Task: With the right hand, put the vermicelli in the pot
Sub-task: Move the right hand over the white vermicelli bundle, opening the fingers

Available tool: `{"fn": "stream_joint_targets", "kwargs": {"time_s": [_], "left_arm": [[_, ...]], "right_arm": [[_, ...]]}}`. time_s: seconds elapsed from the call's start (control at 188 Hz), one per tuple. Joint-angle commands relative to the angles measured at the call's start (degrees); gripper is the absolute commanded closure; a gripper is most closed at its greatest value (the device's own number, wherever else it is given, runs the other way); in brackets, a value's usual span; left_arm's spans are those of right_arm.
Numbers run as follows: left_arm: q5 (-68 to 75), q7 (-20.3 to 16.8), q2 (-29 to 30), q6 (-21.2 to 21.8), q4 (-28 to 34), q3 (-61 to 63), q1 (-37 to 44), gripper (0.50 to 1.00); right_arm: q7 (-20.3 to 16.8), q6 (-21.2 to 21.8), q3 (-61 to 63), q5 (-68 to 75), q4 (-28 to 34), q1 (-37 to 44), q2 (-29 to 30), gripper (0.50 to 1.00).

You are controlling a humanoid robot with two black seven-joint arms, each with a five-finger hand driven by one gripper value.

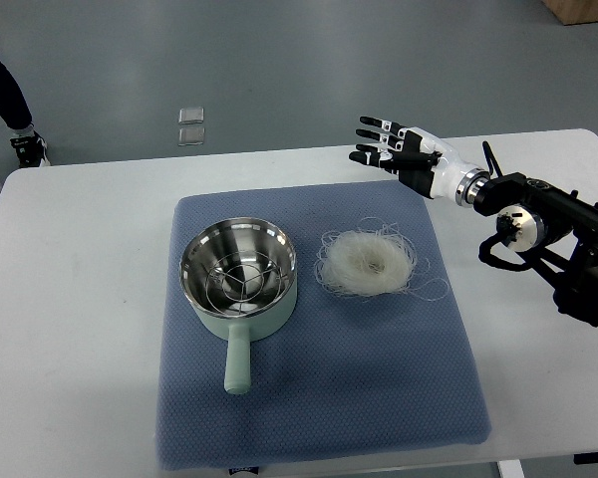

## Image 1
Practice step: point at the mint green steel pot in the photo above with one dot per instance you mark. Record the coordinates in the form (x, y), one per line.
(228, 236)

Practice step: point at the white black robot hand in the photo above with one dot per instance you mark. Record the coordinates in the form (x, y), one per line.
(422, 162)

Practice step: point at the blue textured mat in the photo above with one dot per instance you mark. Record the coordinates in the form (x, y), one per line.
(344, 376)

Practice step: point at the upper floor socket plate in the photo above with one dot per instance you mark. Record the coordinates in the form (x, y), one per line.
(191, 115)

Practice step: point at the wire steaming rack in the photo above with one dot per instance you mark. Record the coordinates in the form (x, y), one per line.
(243, 283)

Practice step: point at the brown cardboard box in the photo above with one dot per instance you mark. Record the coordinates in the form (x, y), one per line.
(574, 12)

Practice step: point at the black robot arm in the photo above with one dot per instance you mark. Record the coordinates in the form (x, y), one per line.
(542, 228)

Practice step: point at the white vermicelli noodle nest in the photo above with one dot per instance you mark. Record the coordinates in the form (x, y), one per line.
(375, 259)

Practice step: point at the person's dark trouser leg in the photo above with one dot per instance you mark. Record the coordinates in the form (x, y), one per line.
(14, 110)

